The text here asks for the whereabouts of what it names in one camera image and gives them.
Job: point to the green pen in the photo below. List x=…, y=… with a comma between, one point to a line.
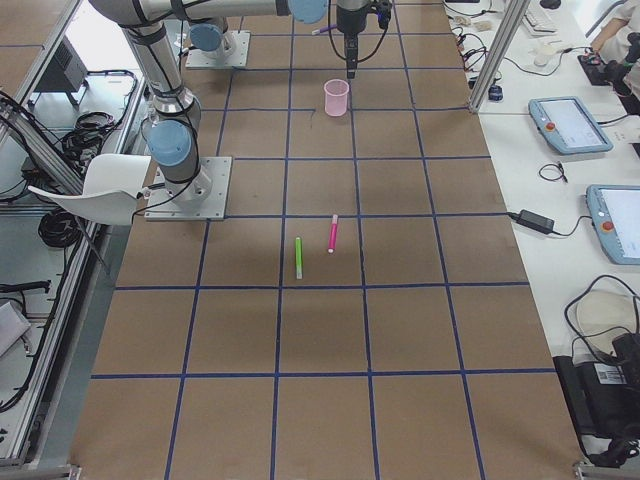
x=298, y=248

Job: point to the blue teach pendant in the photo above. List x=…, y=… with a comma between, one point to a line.
x=614, y=210
x=567, y=126

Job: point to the blue teach pendant near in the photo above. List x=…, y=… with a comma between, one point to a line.
x=614, y=210

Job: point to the pink mesh cup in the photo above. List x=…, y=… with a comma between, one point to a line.
x=336, y=93

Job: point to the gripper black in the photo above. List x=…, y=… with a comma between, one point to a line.
x=349, y=21

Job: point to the white chair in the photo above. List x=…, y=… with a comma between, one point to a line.
x=110, y=189

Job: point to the purple pen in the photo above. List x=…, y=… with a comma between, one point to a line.
x=323, y=30

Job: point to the aluminium frame post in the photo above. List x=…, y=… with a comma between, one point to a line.
x=505, y=33

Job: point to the pink pen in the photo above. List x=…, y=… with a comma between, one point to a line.
x=333, y=234

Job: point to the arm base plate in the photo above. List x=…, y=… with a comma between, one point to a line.
x=232, y=53
x=204, y=199

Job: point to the blue teach pendant far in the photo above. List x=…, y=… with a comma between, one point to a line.
x=567, y=126

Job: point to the black power adapter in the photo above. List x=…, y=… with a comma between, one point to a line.
x=536, y=222

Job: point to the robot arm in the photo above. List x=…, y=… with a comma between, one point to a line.
x=212, y=37
x=173, y=142

